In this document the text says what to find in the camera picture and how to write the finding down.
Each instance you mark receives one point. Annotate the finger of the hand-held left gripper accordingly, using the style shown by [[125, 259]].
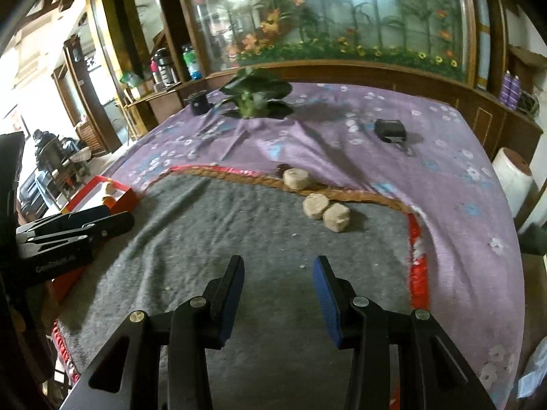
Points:
[[81, 215], [111, 223]]

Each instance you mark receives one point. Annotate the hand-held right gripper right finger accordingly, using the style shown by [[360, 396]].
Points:
[[327, 303]]

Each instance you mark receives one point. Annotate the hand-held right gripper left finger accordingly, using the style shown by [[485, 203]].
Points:
[[226, 307]]

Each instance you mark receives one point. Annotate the orange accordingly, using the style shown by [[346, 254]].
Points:
[[108, 200]]

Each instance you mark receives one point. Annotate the red box with white inside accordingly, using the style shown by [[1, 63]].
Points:
[[128, 198]]

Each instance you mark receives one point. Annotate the small brown chunk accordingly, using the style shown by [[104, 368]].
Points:
[[112, 188]]

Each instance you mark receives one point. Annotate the pale cylindrical chunk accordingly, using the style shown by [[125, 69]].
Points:
[[336, 218], [297, 178], [315, 206]]

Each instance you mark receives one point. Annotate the red date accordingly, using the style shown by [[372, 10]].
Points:
[[282, 168]]

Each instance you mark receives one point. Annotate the grey blanket with red trim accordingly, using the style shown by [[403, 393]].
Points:
[[213, 222]]

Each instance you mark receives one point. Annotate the purple floral cloth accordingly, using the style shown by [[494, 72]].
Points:
[[448, 243]]

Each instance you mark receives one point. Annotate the green plastic bag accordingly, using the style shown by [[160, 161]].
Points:
[[131, 79]]

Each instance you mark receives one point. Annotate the pink bottle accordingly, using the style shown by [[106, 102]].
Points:
[[154, 72]]

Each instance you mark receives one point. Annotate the black steel thermos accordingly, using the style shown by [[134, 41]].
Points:
[[165, 68]]

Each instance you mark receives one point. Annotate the clear bottle with green cap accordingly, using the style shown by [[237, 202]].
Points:
[[191, 63]]

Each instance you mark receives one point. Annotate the black key case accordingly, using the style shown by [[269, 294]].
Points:
[[389, 130]]

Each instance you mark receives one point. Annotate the green bok choy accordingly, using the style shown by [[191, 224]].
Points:
[[256, 94]]

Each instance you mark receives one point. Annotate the clear plastic bag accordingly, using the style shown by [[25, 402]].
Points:
[[534, 371]]

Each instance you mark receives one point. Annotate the white paper roll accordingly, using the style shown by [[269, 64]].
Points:
[[510, 177]]

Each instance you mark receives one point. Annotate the purple spray bottle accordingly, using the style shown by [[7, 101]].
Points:
[[515, 93], [506, 89]]

